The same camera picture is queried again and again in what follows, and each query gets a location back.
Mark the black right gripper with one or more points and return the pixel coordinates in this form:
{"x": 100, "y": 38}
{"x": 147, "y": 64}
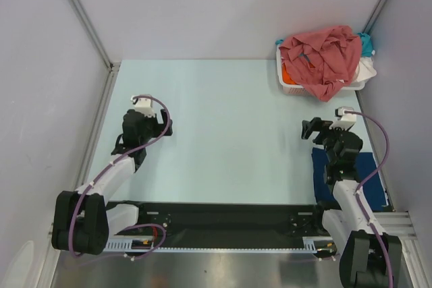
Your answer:
{"x": 316, "y": 124}

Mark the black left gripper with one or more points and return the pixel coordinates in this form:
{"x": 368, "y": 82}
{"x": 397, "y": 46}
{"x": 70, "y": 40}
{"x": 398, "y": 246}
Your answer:
{"x": 154, "y": 122}

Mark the pink polo shirt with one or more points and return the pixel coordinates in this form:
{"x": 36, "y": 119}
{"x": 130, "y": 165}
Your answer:
{"x": 324, "y": 61}

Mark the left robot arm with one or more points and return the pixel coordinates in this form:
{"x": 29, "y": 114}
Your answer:
{"x": 82, "y": 223}

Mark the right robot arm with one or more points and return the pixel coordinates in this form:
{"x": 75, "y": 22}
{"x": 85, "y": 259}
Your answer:
{"x": 369, "y": 255}

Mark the white plastic laundry basket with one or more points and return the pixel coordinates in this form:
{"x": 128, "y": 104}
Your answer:
{"x": 294, "y": 89}

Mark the orange t shirt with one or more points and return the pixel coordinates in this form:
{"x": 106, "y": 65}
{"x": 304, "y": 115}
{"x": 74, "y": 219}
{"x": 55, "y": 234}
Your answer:
{"x": 286, "y": 76}

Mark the white t shirt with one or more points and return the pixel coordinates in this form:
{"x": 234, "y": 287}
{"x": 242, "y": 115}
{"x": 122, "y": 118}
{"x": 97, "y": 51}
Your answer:
{"x": 365, "y": 70}

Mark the folded navy blue shirt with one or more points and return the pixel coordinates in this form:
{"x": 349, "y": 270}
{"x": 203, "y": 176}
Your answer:
{"x": 365, "y": 164}

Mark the teal t shirt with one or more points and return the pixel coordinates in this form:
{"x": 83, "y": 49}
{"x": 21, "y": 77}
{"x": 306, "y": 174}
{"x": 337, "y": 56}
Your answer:
{"x": 367, "y": 45}

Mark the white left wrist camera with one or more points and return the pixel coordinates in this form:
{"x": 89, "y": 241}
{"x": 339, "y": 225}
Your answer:
{"x": 143, "y": 105}

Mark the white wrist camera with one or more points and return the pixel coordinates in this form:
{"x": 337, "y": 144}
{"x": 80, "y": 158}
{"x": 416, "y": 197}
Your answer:
{"x": 345, "y": 118}
{"x": 143, "y": 105}

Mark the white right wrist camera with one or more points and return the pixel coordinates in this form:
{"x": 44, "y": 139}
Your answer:
{"x": 345, "y": 118}

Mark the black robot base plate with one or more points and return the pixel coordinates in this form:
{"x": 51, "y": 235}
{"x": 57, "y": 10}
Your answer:
{"x": 233, "y": 226}

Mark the white slotted cable duct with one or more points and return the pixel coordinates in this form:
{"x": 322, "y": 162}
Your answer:
{"x": 309, "y": 245}

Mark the aluminium frame rail front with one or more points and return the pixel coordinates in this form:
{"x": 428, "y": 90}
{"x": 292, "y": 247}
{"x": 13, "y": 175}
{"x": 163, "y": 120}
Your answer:
{"x": 397, "y": 224}

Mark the aluminium frame post left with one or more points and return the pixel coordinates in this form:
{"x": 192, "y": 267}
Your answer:
{"x": 91, "y": 32}

